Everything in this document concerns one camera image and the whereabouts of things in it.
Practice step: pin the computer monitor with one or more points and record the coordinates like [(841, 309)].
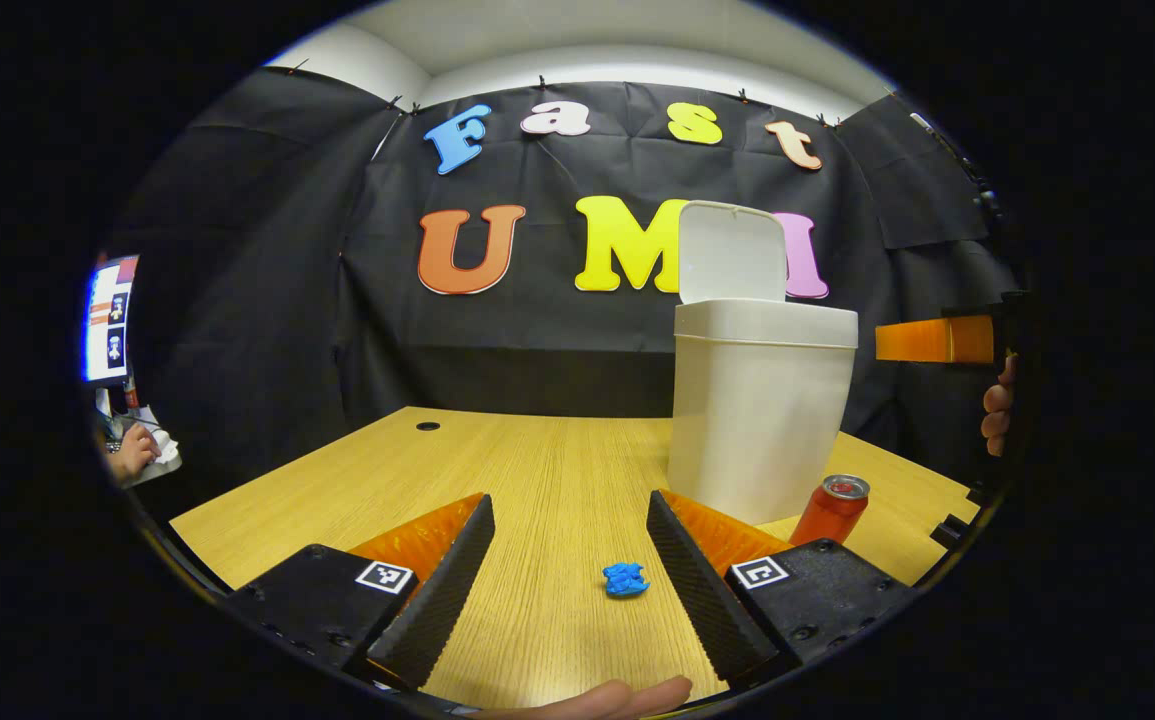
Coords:
[(109, 320)]

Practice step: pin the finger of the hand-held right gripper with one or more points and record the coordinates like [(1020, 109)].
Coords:
[(932, 340)]

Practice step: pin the black desk edge bracket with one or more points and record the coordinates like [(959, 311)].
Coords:
[(985, 492), (952, 530)]

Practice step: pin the red pop can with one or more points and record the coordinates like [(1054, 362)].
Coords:
[(827, 512)]

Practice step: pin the black backdrop cloth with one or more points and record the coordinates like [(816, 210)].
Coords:
[(537, 340)]

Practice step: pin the white desktop garbage bin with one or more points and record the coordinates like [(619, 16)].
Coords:
[(757, 410)]

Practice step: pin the blue paper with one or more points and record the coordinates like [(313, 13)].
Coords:
[(625, 580)]

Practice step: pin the white paper sheet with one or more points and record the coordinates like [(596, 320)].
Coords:
[(159, 445)]

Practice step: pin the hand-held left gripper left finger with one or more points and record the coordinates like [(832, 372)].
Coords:
[(437, 600)]

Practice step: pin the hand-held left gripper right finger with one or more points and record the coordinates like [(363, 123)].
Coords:
[(699, 590)]

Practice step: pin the wooden desktop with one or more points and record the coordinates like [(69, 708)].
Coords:
[(537, 480)]

